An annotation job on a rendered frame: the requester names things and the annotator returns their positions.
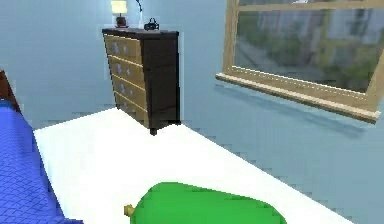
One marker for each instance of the small black round object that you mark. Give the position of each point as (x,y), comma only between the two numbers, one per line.
(151,25)

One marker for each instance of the small cream shade table lamp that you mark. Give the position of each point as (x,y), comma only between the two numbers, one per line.
(119,10)

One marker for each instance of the bed with blue quilt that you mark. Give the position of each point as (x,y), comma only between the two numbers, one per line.
(18,166)

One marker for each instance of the dark chest with tan drawers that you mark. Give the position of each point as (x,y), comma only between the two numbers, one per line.
(160,76)

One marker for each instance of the pale vase with dark stem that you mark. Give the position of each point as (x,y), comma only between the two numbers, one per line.
(140,16)

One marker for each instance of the tan wood framed window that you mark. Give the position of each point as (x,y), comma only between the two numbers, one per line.
(300,50)

